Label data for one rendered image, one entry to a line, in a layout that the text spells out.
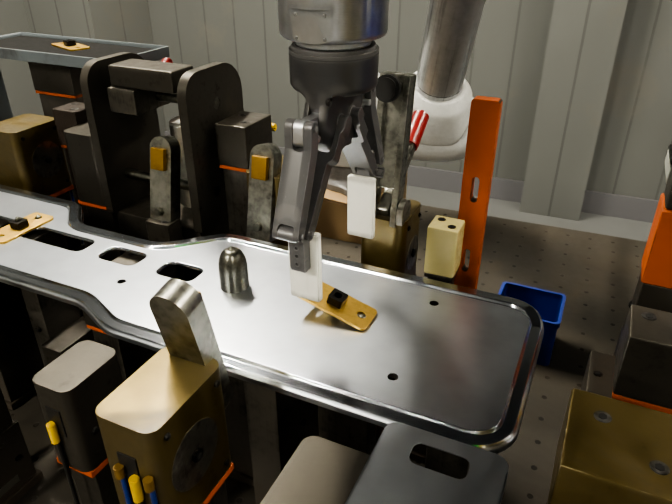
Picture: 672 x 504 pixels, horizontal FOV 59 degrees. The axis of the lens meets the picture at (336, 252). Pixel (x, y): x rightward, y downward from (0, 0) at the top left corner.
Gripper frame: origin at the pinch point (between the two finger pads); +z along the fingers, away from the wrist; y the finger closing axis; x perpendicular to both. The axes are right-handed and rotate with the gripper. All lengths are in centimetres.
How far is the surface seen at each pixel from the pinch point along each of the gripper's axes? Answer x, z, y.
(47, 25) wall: -277, 28, -207
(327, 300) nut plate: -0.4, 5.2, 1.3
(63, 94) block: -68, -1, -29
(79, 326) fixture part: -38.0, 19.8, 2.3
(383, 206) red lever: 0.1, 0.7, -13.0
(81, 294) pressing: -27.2, 7.3, 8.9
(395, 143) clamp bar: 0.6, -6.4, -15.0
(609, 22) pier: 14, 17, -256
